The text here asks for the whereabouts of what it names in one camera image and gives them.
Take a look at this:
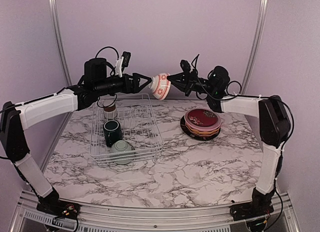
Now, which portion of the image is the brown and white cup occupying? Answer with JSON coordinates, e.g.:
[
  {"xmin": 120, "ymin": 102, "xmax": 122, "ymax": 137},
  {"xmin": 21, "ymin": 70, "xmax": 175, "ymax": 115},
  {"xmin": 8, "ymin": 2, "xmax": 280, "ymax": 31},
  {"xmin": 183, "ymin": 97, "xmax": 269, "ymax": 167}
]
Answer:
[{"xmin": 102, "ymin": 101, "xmax": 117, "ymax": 120}]

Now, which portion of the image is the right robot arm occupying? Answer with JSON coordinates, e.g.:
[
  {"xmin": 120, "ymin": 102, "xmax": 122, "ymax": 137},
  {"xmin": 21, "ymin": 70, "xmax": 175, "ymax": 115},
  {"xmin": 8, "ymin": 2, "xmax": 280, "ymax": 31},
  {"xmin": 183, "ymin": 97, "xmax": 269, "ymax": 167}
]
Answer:
[{"xmin": 167, "ymin": 70, "xmax": 294, "ymax": 216}]

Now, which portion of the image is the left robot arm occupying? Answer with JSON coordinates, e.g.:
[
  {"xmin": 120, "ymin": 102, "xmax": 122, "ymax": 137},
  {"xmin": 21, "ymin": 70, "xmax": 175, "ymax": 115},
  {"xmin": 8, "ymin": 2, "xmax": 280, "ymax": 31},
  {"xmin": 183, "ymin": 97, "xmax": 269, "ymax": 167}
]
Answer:
[{"xmin": 0, "ymin": 73, "xmax": 152, "ymax": 214}]

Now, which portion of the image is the dark brown plate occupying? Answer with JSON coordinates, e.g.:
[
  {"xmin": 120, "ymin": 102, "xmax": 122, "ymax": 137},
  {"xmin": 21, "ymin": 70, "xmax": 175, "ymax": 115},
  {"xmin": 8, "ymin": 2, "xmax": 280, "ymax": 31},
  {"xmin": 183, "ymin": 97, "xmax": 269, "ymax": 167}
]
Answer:
[{"xmin": 186, "ymin": 109, "xmax": 218, "ymax": 127}]

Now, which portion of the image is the front aluminium rail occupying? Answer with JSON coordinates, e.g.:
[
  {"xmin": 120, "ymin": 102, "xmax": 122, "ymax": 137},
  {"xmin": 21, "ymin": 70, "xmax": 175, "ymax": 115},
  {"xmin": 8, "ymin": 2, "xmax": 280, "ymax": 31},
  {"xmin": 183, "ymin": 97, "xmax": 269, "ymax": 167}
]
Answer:
[{"xmin": 9, "ymin": 190, "xmax": 300, "ymax": 231}]

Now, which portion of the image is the maroon polka dot plate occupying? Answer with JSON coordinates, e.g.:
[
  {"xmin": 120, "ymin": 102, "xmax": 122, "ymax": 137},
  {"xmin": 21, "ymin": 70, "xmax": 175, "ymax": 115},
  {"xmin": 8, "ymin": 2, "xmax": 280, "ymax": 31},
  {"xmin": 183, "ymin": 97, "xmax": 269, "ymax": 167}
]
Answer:
[{"xmin": 182, "ymin": 127, "xmax": 221, "ymax": 138}]

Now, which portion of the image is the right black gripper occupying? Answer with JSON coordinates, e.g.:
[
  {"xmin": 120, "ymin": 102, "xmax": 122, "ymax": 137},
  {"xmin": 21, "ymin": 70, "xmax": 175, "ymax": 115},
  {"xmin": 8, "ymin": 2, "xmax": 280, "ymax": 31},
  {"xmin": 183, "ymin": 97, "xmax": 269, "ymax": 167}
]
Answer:
[{"xmin": 168, "ymin": 68, "xmax": 217, "ymax": 95}]

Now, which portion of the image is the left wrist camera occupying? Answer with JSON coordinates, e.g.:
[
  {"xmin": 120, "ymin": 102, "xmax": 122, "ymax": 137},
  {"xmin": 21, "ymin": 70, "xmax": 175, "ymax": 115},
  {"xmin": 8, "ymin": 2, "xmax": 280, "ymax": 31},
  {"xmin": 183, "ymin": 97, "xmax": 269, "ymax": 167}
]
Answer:
[{"xmin": 83, "ymin": 51, "xmax": 132, "ymax": 84}]

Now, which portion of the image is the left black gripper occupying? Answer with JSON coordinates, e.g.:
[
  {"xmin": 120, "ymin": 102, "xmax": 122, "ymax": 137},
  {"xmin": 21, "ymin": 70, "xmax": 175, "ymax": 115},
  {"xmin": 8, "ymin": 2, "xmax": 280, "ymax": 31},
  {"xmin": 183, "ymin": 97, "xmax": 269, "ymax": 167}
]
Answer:
[{"xmin": 93, "ymin": 71, "xmax": 151, "ymax": 96}]

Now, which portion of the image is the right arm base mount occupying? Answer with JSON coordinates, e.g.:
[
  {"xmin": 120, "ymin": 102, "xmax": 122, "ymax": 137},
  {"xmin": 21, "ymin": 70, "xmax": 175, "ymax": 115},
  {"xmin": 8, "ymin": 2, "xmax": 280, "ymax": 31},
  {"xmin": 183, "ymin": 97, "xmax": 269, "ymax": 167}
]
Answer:
[{"xmin": 229, "ymin": 202, "xmax": 274, "ymax": 221}]

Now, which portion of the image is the yellow polka dot plate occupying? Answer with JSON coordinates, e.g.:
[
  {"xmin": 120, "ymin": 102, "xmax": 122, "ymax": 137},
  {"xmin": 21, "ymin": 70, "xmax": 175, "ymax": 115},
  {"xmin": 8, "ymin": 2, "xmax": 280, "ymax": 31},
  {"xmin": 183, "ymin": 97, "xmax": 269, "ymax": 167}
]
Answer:
[{"xmin": 186, "ymin": 125, "xmax": 221, "ymax": 137}]

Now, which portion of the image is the pink plate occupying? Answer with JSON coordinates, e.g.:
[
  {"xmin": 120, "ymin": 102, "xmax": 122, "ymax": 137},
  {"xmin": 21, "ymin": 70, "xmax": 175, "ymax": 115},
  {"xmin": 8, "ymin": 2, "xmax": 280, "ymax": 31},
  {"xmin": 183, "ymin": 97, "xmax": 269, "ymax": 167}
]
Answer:
[{"xmin": 184, "ymin": 111, "xmax": 222, "ymax": 131}]

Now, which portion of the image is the dark green mug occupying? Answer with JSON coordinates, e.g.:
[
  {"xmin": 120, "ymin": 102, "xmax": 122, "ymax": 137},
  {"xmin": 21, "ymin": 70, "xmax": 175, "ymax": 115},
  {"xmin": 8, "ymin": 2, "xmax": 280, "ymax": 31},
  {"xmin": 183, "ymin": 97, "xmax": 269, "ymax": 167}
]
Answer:
[{"xmin": 103, "ymin": 120, "xmax": 123, "ymax": 147}]

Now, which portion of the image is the pale green bowl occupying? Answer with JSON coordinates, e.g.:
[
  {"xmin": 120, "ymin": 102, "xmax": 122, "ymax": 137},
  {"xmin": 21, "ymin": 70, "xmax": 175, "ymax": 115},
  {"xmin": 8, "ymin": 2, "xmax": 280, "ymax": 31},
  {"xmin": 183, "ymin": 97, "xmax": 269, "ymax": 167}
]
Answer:
[{"xmin": 110, "ymin": 140, "xmax": 135, "ymax": 165}]

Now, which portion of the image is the aluminium frame post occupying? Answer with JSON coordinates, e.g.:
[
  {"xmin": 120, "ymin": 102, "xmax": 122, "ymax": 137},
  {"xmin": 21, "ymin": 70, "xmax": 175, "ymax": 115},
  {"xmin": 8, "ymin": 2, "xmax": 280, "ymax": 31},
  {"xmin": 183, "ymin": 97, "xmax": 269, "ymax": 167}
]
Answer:
[
  {"xmin": 48, "ymin": 0, "xmax": 72, "ymax": 86},
  {"xmin": 243, "ymin": 0, "xmax": 269, "ymax": 84}
]

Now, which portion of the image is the left aluminium frame post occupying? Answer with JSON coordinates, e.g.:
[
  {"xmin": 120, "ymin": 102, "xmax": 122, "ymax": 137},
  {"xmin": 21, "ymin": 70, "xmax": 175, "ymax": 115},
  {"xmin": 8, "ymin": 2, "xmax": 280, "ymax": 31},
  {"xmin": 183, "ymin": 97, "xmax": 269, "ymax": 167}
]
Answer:
[{"xmin": 48, "ymin": 0, "xmax": 72, "ymax": 86}]

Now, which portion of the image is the black striped plate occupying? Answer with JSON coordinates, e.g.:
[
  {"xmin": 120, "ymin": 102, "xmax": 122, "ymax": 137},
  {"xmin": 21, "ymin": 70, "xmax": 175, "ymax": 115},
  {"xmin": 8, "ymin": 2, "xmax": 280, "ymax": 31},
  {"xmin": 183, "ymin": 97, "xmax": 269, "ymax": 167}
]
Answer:
[{"xmin": 180, "ymin": 117, "xmax": 221, "ymax": 141}]

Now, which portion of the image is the right aluminium frame post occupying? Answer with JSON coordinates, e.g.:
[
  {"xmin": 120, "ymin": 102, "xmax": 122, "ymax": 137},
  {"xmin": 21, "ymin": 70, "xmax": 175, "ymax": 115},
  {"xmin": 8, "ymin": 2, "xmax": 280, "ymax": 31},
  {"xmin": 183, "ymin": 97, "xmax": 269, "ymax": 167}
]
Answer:
[{"xmin": 243, "ymin": 0, "xmax": 269, "ymax": 84}]

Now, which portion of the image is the red patterned white bowl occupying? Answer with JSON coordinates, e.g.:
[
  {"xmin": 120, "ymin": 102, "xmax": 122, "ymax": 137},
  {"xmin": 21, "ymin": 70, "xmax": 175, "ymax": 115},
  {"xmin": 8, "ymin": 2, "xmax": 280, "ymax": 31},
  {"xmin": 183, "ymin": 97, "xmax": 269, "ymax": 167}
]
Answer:
[{"xmin": 148, "ymin": 73, "xmax": 171, "ymax": 100}]

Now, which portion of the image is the white wire dish rack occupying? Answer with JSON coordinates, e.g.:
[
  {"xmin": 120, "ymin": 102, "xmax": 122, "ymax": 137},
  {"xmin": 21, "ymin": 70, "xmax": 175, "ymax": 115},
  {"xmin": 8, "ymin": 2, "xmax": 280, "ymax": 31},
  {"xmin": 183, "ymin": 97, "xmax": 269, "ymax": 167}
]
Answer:
[{"xmin": 89, "ymin": 93, "xmax": 164, "ymax": 166}]

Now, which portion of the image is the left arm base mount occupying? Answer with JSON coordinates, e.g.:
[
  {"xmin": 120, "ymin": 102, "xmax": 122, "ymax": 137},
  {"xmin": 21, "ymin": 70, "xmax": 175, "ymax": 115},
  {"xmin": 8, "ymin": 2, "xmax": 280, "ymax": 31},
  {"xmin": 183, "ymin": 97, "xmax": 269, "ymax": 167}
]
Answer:
[{"xmin": 36, "ymin": 200, "xmax": 81, "ymax": 219}]

